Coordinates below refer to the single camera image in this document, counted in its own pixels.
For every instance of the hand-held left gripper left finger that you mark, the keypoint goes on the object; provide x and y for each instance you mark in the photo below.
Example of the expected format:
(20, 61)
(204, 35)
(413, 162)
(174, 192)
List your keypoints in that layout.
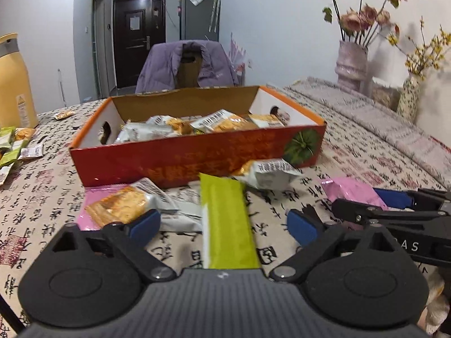
(146, 228)

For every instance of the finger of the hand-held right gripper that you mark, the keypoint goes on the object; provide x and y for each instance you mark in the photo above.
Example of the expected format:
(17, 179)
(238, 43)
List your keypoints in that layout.
(393, 198)
(352, 208)

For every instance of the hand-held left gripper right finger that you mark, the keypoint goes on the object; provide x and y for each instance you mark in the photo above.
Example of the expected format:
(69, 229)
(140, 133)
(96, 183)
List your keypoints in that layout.
(303, 227)

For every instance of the pink snack packet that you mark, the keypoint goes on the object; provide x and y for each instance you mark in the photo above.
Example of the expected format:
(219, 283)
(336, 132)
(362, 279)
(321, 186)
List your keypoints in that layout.
(352, 192)
(81, 218)

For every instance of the orange cracker picture packet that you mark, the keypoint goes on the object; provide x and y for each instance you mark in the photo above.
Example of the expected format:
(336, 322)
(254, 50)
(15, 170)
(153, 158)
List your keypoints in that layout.
(116, 204)

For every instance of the red cardboard box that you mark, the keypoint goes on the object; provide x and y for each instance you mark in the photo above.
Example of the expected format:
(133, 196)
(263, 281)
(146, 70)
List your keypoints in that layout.
(176, 162)

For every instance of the heap of assorted snack packets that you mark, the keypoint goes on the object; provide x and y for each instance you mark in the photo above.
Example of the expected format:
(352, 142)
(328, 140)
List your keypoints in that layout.
(218, 123)

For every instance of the grey folded quilt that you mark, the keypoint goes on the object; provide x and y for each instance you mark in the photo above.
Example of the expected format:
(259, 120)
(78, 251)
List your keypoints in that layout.
(370, 119)

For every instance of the floral patterned vase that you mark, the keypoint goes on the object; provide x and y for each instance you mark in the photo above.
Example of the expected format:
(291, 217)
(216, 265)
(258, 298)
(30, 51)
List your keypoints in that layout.
(408, 98)

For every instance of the clear storage jar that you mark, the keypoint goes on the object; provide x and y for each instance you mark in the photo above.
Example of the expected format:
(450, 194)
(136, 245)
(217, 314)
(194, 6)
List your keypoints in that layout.
(384, 95)

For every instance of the pink ceramic vase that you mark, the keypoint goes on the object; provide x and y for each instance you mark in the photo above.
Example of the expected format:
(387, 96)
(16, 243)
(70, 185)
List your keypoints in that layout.
(350, 67)

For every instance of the small orange snack packet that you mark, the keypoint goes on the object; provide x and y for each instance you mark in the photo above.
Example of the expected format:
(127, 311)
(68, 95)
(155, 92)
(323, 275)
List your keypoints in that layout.
(64, 114)
(24, 134)

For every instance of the small green snack packet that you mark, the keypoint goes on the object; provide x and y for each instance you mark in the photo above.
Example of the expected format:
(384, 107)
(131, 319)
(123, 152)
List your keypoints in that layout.
(7, 137)
(14, 155)

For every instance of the brown chair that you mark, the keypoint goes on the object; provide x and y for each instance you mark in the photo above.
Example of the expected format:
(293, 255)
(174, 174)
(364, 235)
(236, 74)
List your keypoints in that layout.
(188, 74)

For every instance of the purple jacket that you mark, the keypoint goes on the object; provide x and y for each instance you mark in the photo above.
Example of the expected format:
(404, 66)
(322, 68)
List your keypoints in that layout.
(158, 67)

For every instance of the white pole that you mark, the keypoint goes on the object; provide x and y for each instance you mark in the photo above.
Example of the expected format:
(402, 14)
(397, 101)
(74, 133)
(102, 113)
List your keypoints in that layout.
(62, 88)

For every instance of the dark entrance door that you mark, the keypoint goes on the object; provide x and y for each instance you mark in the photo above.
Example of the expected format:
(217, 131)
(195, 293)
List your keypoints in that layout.
(123, 60)

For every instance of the dried pink rose bouquet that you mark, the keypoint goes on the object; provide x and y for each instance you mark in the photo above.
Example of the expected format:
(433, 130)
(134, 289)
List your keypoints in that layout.
(356, 21)

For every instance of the white interior door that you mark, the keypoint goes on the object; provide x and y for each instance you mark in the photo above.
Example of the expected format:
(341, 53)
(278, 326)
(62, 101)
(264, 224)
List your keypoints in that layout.
(102, 49)

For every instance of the yellow thermos bottle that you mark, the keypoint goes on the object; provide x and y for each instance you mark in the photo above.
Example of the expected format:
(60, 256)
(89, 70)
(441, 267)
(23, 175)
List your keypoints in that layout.
(16, 84)

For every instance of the white paper notice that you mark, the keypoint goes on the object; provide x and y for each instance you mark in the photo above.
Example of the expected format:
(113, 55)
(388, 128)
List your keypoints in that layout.
(135, 23)

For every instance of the grey refrigerator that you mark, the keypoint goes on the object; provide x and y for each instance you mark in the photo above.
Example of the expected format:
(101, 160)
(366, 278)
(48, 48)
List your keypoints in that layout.
(193, 24)

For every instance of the white folded umbrella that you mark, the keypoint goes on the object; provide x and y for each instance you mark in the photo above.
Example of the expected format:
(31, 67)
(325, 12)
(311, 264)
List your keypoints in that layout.
(215, 8)

